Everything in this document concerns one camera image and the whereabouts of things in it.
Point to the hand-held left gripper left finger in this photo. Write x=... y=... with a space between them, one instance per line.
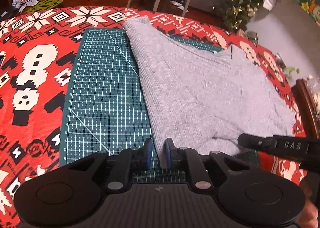
x=149 y=153

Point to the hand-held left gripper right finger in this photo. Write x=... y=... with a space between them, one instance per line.
x=168 y=154

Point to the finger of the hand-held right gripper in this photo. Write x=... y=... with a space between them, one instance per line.
x=255 y=141

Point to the grey ribbed polo shirt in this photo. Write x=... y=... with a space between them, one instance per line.
x=200 y=93

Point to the person's right hand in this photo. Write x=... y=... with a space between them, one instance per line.
x=310 y=216

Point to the green cutting mat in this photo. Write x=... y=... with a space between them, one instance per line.
x=105 y=93

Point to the red patterned blanket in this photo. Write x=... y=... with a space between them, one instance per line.
x=37 y=80

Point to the small decorated christmas tree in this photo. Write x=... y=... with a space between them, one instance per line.
x=240 y=7

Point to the yellow-green lattice trivet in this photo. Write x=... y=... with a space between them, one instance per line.
x=45 y=4

